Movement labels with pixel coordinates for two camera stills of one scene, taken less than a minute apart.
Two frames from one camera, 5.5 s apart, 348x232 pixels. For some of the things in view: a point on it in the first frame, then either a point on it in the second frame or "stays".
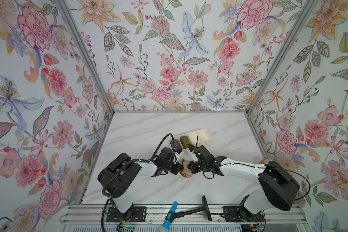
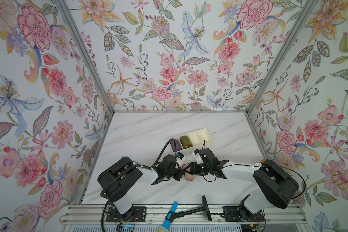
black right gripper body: (196, 167) stays
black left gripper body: (171, 167) to (176, 174)
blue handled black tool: (172, 215) stays
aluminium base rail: (275, 214) stays
